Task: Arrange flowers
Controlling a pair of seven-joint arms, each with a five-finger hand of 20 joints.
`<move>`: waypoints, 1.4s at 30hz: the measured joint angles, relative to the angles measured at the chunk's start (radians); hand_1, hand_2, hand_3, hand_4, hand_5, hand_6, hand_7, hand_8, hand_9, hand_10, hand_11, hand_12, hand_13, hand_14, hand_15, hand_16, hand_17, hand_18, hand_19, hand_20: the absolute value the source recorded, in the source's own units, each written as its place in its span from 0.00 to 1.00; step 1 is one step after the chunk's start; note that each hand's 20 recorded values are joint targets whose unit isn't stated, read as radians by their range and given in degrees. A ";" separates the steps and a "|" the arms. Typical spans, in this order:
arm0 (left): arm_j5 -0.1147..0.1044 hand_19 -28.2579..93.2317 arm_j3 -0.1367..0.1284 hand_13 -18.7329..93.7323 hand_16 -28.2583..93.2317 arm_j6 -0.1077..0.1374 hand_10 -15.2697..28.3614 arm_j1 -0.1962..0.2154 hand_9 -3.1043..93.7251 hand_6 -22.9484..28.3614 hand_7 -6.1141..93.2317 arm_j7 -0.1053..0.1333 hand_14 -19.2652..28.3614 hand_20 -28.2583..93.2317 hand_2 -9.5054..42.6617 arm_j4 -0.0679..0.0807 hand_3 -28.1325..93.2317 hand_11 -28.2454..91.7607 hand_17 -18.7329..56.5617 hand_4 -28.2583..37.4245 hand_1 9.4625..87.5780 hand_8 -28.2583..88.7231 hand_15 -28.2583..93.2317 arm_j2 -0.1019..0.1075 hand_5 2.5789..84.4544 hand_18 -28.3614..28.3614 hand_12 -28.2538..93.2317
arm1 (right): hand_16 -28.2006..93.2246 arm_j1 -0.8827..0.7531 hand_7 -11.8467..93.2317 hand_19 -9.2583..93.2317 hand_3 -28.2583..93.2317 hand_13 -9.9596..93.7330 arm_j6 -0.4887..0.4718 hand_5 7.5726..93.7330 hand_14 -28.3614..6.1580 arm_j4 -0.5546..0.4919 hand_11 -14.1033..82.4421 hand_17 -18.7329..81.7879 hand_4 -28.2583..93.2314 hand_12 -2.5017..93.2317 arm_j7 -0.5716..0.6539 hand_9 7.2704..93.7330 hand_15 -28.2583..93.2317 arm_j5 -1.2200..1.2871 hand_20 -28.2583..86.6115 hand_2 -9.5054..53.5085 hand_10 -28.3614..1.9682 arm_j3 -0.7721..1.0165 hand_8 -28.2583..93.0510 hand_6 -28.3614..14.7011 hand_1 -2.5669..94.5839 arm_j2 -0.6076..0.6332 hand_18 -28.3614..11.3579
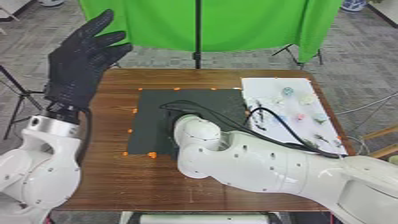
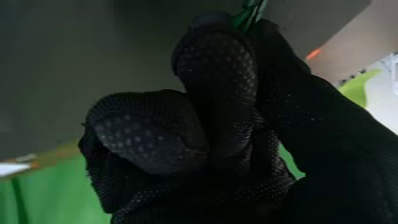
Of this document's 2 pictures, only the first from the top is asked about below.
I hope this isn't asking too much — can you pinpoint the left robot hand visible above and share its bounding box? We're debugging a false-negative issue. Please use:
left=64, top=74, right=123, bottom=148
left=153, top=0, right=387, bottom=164
left=43, top=9, right=135, bottom=110

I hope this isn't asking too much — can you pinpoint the black tripod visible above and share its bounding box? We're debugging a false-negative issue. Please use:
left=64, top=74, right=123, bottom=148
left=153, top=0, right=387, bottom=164
left=0, top=64, right=46, bottom=141

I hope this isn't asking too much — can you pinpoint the dark mat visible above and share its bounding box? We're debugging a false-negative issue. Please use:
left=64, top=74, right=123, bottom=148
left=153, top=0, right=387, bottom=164
left=126, top=88, right=251, bottom=158

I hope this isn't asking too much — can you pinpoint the black backdrop stand pole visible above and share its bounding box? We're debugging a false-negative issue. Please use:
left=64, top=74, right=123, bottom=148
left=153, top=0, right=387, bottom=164
left=190, top=0, right=204, bottom=70

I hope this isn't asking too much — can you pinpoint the white sheet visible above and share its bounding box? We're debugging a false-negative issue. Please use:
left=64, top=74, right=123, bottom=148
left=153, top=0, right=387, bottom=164
left=240, top=77, right=350, bottom=156

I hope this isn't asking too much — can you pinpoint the green sprig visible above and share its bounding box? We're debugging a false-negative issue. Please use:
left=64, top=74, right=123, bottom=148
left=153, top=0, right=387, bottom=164
left=247, top=97, right=270, bottom=132
left=311, top=133, right=332, bottom=145

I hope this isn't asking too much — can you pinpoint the teal flower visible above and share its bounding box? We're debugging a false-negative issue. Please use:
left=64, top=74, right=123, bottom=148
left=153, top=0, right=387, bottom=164
left=279, top=86, right=297, bottom=97

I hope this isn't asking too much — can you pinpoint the white flower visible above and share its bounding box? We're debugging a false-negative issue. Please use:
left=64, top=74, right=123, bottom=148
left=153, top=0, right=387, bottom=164
left=297, top=93, right=320, bottom=107

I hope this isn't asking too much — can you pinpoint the blue flower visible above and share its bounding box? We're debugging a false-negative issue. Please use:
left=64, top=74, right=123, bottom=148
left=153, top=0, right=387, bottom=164
left=311, top=113, right=332, bottom=125

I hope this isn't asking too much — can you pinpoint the pale grey bar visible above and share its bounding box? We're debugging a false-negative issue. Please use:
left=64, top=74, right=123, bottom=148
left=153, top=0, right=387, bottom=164
left=119, top=213, right=281, bottom=224

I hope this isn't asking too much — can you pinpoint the blue white vase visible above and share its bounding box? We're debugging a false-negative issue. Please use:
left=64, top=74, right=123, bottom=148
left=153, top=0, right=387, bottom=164
left=341, top=0, right=370, bottom=13

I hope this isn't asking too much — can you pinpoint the black cable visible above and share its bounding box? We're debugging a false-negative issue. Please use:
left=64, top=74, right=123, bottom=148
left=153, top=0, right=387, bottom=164
left=158, top=99, right=348, bottom=160

